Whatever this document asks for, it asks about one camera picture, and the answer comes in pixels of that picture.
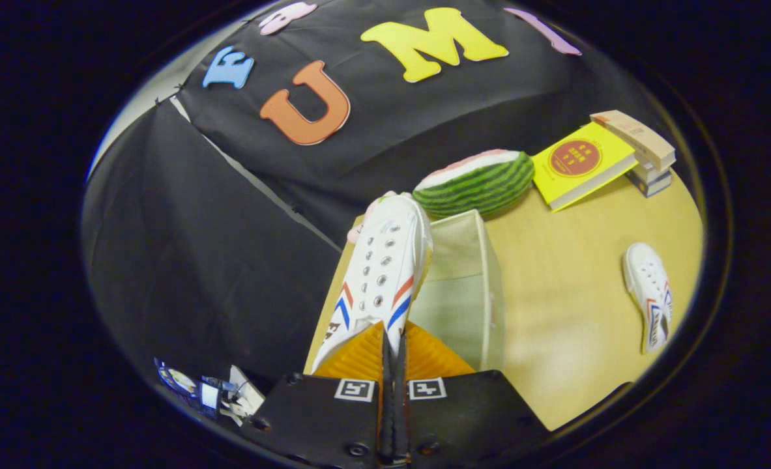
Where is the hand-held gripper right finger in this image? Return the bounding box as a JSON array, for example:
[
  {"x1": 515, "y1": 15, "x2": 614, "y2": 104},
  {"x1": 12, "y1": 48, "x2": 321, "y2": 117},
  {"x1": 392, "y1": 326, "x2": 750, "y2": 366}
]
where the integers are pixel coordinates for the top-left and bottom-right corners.
[{"x1": 395, "y1": 320, "x2": 549, "y2": 466}]

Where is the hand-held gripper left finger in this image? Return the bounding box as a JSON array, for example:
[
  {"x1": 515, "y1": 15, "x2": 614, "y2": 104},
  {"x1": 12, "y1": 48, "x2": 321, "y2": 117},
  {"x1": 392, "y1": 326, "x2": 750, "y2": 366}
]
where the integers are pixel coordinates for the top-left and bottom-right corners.
[{"x1": 242, "y1": 320, "x2": 386, "y2": 466}]

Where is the pale green fabric storage box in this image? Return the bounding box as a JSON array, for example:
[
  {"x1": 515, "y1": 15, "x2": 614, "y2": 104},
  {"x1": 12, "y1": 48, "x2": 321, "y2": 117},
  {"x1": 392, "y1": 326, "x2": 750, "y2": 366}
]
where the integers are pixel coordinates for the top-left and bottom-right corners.
[{"x1": 411, "y1": 209, "x2": 507, "y2": 372}]

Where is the white canvas shoe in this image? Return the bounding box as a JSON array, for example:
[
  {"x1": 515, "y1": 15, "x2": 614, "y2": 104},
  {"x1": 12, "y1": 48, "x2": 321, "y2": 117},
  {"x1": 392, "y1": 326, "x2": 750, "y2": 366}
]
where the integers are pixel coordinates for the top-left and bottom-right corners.
[
  {"x1": 310, "y1": 193, "x2": 434, "y2": 375},
  {"x1": 622, "y1": 242, "x2": 674, "y2": 354}
]

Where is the pink and green plush toy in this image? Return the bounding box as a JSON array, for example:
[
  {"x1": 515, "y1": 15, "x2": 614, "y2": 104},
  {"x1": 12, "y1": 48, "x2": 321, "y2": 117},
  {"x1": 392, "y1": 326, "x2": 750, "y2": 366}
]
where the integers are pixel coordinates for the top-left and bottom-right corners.
[{"x1": 347, "y1": 191, "x2": 396, "y2": 245}]

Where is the watermelon slice plush toy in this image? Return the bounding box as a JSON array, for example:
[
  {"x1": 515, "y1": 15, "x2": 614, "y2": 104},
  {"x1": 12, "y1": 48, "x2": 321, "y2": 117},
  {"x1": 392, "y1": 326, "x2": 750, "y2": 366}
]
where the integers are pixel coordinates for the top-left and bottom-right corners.
[{"x1": 413, "y1": 149, "x2": 536, "y2": 219}]

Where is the yellow book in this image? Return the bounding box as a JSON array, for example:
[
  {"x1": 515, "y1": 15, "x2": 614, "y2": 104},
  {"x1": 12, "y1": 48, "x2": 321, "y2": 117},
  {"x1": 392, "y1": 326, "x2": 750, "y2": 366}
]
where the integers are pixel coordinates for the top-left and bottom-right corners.
[{"x1": 531, "y1": 121, "x2": 639, "y2": 212}]

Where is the blue-edged book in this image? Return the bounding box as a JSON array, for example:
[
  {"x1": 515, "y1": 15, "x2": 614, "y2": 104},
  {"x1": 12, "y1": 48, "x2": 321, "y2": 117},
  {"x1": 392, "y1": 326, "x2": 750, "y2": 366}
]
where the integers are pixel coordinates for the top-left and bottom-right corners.
[{"x1": 639, "y1": 171, "x2": 673, "y2": 197}]

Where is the white book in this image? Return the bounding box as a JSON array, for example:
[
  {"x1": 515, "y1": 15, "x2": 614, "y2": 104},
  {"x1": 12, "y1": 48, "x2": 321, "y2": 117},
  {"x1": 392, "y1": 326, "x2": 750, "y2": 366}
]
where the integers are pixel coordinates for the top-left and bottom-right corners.
[{"x1": 630, "y1": 160, "x2": 673, "y2": 184}]

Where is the tan book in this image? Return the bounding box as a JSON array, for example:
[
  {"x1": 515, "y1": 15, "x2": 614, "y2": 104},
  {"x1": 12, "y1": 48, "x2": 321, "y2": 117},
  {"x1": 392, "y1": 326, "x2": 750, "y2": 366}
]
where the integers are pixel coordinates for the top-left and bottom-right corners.
[{"x1": 589, "y1": 110, "x2": 676, "y2": 173}]

